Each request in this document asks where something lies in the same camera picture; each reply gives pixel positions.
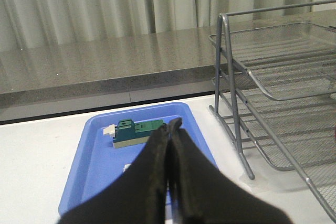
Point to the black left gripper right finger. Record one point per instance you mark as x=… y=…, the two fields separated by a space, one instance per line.
x=200 y=193

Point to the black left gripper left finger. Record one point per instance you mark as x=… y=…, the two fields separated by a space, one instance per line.
x=137 y=196

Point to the mesh tray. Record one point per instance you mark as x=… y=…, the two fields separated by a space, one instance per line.
x=288 y=108
x=283 y=148
x=287 y=61

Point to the white terminal block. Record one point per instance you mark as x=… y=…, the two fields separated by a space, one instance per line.
x=126 y=166

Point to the blue plastic tray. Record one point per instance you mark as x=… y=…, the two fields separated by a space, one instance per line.
x=97 y=163

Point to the green terminal block module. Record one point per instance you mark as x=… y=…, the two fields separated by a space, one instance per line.
x=128 y=133

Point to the grey stone counter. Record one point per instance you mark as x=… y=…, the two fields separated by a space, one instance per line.
x=84 y=75

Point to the grey metal rack frame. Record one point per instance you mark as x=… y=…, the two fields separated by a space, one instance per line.
x=291 y=135

